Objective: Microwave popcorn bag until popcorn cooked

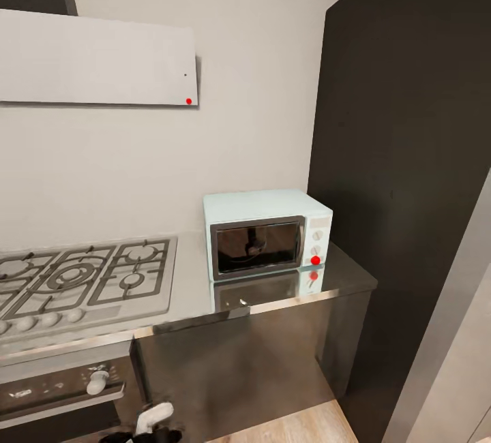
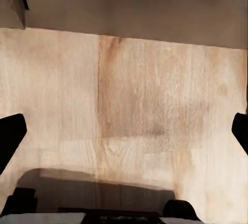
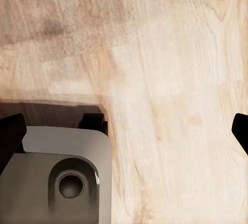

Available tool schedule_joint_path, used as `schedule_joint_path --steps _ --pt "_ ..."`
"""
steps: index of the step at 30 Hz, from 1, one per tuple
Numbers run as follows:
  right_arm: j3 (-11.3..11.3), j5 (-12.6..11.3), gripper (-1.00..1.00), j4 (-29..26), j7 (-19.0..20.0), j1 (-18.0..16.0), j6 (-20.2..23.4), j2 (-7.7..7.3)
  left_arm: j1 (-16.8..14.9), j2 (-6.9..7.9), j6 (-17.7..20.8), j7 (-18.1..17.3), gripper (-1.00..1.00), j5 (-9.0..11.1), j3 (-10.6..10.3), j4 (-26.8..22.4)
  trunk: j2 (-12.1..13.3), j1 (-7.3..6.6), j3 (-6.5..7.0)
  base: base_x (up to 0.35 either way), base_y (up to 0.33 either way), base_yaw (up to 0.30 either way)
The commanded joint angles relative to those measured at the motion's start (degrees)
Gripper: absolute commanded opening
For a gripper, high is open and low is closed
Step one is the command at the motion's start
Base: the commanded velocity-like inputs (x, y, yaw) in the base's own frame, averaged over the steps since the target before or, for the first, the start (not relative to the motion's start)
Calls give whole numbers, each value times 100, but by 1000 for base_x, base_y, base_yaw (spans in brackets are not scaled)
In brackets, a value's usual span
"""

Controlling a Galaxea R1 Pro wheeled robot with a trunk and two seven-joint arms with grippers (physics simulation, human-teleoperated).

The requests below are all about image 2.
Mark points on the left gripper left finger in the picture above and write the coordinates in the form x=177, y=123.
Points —
x=12, y=131

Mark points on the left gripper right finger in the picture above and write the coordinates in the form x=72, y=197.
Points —
x=240, y=130

